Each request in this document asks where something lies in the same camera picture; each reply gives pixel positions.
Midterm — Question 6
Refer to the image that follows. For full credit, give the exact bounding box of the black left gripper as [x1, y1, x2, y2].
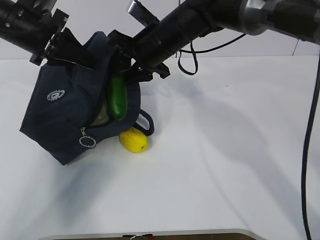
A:
[29, 8, 98, 69]

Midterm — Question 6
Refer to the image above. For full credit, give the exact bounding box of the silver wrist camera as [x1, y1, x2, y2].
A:
[127, 0, 160, 27]
[31, 0, 57, 11]

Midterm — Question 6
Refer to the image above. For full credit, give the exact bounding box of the navy blue lunch bag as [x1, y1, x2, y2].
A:
[20, 31, 155, 165]

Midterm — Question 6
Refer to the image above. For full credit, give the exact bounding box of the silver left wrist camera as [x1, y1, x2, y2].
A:
[31, 0, 57, 11]

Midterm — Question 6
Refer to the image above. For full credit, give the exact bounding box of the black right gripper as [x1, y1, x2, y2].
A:
[107, 23, 171, 84]

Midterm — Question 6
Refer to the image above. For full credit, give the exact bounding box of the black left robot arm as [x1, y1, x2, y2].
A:
[0, 0, 97, 69]

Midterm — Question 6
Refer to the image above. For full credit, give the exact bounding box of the green cucumber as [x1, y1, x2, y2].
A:
[106, 73, 128, 121]

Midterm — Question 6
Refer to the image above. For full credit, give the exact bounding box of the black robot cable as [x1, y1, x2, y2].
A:
[177, 32, 320, 240]

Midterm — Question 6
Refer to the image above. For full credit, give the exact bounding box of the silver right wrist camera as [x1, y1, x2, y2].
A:
[127, 0, 160, 27]

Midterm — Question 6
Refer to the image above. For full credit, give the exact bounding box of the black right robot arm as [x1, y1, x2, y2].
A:
[108, 0, 320, 79]

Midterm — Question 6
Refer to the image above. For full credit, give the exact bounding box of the yellow lemon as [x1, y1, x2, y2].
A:
[119, 127, 148, 153]

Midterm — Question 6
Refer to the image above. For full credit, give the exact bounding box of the glass container green lid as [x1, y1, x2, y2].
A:
[90, 104, 110, 126]

